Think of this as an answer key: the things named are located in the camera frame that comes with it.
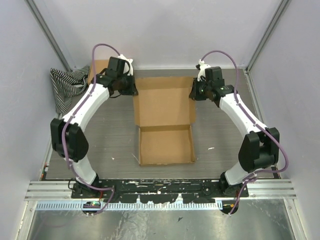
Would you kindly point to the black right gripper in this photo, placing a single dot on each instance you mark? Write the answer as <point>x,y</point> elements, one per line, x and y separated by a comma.
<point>194,94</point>

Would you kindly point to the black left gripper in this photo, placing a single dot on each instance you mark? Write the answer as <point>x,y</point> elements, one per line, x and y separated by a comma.
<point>133,90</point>

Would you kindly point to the brown cardboard box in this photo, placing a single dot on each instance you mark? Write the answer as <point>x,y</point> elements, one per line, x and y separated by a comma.
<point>164,114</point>
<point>100,65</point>

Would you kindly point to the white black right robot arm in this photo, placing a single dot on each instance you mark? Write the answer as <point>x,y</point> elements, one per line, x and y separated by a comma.
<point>258,150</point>

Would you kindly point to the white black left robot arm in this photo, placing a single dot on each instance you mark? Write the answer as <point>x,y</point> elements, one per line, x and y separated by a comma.
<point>68,133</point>

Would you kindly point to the closed brown cardboard box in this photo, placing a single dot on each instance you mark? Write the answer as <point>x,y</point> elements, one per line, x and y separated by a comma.
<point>100,65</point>

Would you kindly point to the striped black white cloth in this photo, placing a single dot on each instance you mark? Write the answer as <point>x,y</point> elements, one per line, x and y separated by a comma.
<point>66,85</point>

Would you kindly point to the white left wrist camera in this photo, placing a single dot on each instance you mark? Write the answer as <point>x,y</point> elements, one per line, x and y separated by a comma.
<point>128,67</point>

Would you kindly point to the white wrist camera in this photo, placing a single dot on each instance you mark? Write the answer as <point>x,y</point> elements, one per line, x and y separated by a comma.
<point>128,67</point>
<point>201,67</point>

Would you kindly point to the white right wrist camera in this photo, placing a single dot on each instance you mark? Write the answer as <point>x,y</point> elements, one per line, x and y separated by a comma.
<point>201,67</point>

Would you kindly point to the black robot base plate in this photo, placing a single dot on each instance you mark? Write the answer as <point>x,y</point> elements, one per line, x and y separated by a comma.
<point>159,191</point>

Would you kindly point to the slotted aluminium cable duct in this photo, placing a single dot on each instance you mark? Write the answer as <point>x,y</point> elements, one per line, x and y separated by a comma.
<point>83,205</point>

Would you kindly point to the aluminium front frame rail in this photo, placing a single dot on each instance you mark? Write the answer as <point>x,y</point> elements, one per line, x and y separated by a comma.
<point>261,188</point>

